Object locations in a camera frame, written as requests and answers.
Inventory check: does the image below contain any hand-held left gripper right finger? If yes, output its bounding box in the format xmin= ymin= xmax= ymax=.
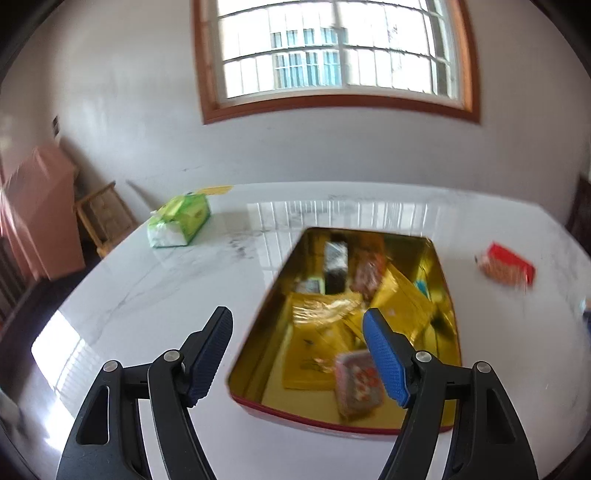
xmin=361 ymin=308 xmax=539 ymax=480

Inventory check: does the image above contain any red snack packet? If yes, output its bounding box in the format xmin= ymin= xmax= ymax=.
xmin=475 ymin=241 xmax=536 ymax=291

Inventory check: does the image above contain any wooden chair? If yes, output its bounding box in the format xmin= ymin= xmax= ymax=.
xmin=75 ymin=181 xmax=139 ymax=259

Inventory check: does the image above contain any small gold foil packet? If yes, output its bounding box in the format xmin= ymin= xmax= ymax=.
xmin=291 ymin=293 xmax=366 ymax=329

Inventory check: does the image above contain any pink cabinet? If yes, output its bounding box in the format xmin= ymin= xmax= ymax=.
xmin=0 ymin=144 xmax=86 ymax=281

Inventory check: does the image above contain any dark blue snack packet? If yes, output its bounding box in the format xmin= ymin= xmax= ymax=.
xmin=323 ymin=240 xmax=350 ymax=294

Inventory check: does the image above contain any yellow snack packet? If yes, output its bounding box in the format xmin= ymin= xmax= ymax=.
xmin=281 ymin=323 xmax=352 ymax=391

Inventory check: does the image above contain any gold tin box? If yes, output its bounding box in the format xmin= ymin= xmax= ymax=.
xmin=226 ymin=226 xmax=462 ymax=437

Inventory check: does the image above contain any pink patterned snack packet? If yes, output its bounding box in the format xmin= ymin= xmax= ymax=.
xmin=333 ymin=348 xmax=394 ymax=422

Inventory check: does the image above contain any brown snack packet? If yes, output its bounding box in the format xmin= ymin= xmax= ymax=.
xmin=351 ymin=256 xmax=387 ymax=299

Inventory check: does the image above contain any wooden framed window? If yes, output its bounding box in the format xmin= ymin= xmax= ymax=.
xmin=191 ymin=0 xmax=481 ymax=125

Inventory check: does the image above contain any large gold foil packet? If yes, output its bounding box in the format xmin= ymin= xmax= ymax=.
xmin=369 ymin=268 xmax=438 ymax=344

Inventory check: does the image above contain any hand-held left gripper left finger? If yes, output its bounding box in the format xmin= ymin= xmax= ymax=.
xmin=55 ymin=306 xmax=234 ymax=480

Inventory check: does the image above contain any green tissue pack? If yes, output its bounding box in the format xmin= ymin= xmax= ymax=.
xmin=147 ymin=194 xmax=212 ymax=249

